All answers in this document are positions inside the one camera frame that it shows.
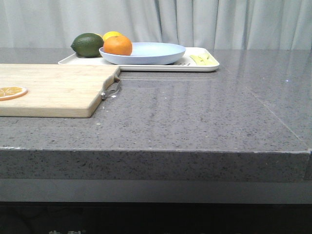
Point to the green lime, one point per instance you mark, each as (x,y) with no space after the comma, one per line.
(87,45)

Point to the white curtain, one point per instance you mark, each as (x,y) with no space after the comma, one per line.
(212,24)

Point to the orange slice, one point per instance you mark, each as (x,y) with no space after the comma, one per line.
(12,92)

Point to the white tray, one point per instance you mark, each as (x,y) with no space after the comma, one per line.
(185,64)

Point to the wooden cutting board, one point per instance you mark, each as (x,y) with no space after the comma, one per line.
(56,90)

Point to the light blue plate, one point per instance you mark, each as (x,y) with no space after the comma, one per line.
(147,53)

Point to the metal cutting board handle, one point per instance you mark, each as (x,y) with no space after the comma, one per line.
(110,87)

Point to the orange fruit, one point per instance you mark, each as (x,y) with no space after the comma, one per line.
(118,45)

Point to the yellow lemon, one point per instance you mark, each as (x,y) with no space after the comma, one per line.
(111,34)

